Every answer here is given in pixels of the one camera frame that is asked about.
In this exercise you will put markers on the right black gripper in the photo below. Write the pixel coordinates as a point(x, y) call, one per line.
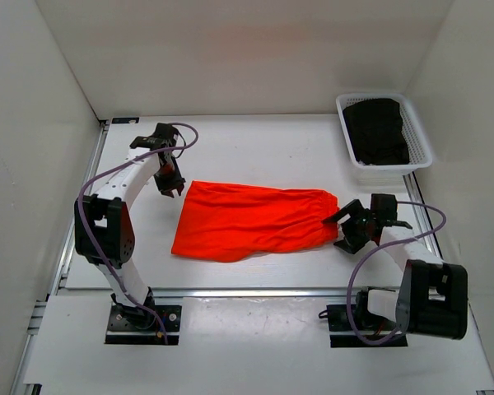
point(351, 243)

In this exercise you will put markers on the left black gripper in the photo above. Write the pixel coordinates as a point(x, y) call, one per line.
point(176, 183)

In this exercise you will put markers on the orange shorts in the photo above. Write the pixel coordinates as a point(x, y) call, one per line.
point(226, 223)

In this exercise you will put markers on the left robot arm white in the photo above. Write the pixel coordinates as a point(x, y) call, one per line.
point(103, 229)

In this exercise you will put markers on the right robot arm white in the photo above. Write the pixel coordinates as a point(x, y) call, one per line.
point(432, 299)

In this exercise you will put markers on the black folded shorts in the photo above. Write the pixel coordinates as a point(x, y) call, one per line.
point(375, 130)

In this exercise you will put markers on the white plastic basket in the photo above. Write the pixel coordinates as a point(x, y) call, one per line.
point(418, 146)

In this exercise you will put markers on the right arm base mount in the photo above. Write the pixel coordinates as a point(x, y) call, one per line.
point(371, 326)

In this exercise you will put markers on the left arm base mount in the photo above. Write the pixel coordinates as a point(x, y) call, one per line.
point(129, 325)

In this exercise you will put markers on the aluminium rail front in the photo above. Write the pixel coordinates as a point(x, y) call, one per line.
point(176, 293)

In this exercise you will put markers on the aluminium frame left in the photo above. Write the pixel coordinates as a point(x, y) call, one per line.
point(59, 273)

